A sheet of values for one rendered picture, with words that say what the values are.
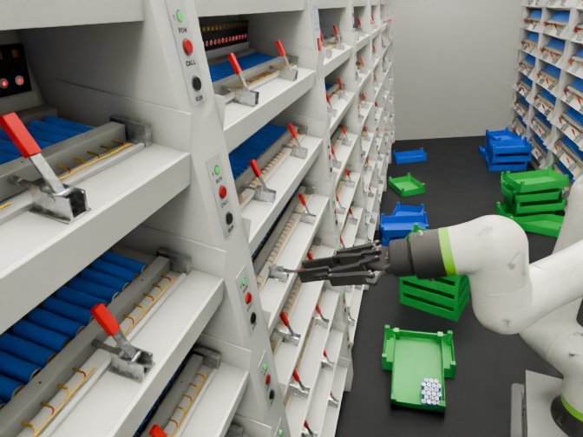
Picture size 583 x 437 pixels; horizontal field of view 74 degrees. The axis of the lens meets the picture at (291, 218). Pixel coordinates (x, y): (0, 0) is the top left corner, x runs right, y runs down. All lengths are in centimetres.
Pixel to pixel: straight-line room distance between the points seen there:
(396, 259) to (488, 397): 119
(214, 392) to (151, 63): 49
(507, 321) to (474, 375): 113
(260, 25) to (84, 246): 91
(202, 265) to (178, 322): 10
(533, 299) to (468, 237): 17
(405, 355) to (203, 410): 131
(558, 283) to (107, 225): 75
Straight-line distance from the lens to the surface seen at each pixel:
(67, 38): 57
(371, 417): 176
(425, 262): 75
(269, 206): 77
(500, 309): 80
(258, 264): 88
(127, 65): 53
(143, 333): 52
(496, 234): 74
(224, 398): 68
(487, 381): 193
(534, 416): 137
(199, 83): 53
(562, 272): 88
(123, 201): 41
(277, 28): 117
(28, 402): 46
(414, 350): 187
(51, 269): 37
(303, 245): 100
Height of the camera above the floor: 144
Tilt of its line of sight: 27 degrees down
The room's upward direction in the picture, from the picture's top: 9 degrees counter-clockwise
